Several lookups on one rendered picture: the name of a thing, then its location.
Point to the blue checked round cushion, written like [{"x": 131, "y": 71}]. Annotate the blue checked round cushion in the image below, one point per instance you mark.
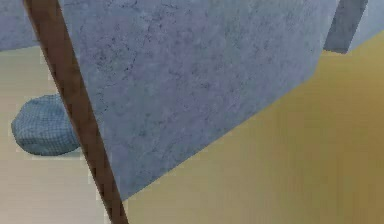
[{"x": 43, "y": 126}]

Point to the brown wooden door frame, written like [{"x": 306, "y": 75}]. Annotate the brown wooden door frame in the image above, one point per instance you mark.
[{"x": 77, "y": 100}]

